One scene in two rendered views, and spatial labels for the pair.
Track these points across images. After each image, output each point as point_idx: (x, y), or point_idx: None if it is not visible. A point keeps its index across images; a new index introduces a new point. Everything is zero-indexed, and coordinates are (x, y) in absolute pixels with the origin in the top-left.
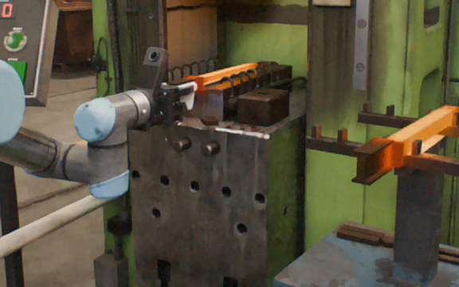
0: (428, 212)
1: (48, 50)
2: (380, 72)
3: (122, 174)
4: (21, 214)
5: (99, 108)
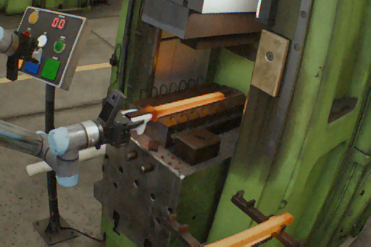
0: None
1: (76, 54)
2: (284, 151)
3: (72, 176)
4: (90, 109)
5: (59, 137)
